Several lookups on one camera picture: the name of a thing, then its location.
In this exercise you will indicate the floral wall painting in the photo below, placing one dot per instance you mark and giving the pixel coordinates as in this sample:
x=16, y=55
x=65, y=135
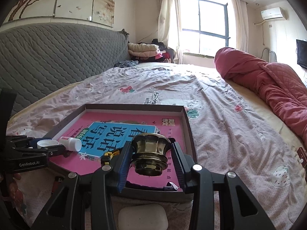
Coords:
x=99, y=11

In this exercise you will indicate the red quilted duvet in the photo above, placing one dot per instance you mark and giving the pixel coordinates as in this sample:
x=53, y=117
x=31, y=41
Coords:
x=276, y=84

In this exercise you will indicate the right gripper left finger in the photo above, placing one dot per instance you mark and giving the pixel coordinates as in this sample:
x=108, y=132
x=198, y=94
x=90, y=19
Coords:
x=105, y=181

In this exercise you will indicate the white air conditioner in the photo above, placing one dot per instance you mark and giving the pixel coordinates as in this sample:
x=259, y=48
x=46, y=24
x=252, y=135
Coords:
x=273, y=13

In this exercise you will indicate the grey quilted headboard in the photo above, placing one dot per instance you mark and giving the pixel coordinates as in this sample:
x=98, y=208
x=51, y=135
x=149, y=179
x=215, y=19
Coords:
x=39, y=59

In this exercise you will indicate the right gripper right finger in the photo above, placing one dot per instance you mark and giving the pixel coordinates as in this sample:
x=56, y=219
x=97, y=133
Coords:
x=197, y=180

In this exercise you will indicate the window with dark frame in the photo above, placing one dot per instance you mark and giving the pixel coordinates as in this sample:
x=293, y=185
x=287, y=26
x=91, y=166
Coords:
x=205, y=26

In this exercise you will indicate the pile of folded clothes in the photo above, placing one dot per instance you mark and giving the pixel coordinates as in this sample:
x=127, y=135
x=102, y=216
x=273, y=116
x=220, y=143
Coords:
x=145, y=53

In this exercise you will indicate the right beige curtain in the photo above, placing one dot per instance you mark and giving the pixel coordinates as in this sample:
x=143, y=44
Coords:
x=242, y=26

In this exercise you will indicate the pink floral bed sheet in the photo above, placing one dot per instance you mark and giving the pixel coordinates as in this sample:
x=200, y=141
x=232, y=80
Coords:
x=232, y=128

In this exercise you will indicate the black television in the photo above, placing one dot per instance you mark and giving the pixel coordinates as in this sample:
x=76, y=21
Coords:
x=302, y=53

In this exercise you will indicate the white bottle cap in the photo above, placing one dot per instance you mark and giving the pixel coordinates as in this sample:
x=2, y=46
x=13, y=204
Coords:
x=45, y=143

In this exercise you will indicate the grey cardboard tray box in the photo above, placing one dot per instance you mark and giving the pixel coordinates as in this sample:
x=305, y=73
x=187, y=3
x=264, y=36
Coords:
x=164, y=188

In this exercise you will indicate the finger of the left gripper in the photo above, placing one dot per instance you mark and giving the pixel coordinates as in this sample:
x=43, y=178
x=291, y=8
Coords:
x=52, y=151
x=24, y=141

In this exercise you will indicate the white earbuds case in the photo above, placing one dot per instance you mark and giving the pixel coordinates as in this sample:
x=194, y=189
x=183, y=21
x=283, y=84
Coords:
x=151, y=216

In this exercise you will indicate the beige curtain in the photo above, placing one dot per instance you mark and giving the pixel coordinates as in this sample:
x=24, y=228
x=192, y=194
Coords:
x=242, y=26
x=170, y=28

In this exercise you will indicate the left beige curtain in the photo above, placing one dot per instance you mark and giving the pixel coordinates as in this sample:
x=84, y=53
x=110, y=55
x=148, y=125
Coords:
x=170, y=28

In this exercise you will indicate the small white pill bottle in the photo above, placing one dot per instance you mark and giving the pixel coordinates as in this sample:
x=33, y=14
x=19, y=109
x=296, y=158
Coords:
x=71, y=144

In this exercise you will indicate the pink and blue book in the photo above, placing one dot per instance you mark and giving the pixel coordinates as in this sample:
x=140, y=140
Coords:
x=101, y=132

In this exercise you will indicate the black and gold wristwatch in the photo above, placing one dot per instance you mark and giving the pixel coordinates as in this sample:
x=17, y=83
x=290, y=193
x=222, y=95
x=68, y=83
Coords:
x=108, y=156

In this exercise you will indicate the red lighter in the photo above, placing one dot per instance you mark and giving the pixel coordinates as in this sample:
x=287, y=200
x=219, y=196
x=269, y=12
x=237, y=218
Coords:
x=57, y=182

